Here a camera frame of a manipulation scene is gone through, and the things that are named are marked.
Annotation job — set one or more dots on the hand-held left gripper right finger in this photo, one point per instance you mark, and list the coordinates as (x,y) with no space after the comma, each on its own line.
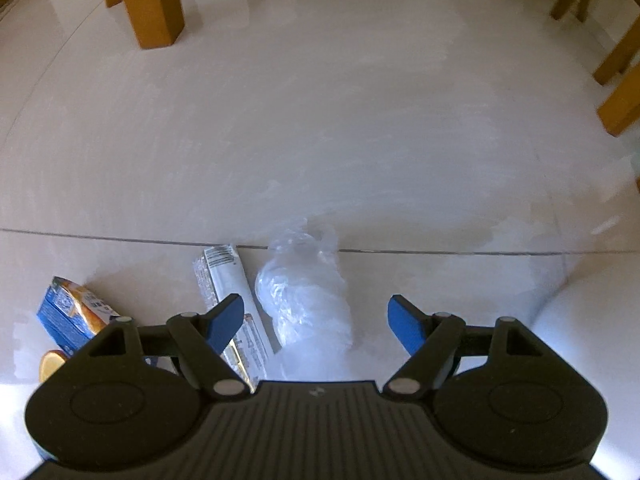
(407,327)

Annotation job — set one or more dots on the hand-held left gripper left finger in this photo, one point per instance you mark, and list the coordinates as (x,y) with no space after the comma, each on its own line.
(225,322)

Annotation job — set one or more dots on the clear plastic bag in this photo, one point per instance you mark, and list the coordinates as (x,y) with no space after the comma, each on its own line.
(302,295)

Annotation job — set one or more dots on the white plastic bin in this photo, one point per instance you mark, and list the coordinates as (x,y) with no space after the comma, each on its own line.
(590,330)

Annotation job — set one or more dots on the white foil snack packet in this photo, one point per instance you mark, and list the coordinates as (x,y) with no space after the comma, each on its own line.
(222,272)

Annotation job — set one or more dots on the blue printed carton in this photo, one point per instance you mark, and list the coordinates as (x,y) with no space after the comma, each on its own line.
(67,310)

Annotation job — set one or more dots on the orange round item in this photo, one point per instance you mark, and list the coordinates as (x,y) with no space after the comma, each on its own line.
(50,365)

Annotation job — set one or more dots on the wooden table leg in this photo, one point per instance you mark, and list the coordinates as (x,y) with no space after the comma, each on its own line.
(150,5)

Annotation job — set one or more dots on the wooden chair legs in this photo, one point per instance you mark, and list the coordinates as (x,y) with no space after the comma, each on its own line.
(615,60)

